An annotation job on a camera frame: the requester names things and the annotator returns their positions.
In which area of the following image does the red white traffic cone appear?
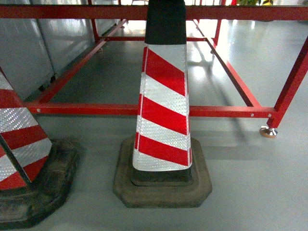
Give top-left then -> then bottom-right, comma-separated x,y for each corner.
113,0 -> 212,208
0,75 -> 80,230

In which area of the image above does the metal levelling foot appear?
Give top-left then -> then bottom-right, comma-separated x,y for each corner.
259,126 -> 278,138

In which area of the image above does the left red white traffic cone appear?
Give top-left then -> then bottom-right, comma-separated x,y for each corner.
0,75 -> 80,230

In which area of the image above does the red metal table frame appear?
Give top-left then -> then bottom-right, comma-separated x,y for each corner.
0,3 -> 308,129

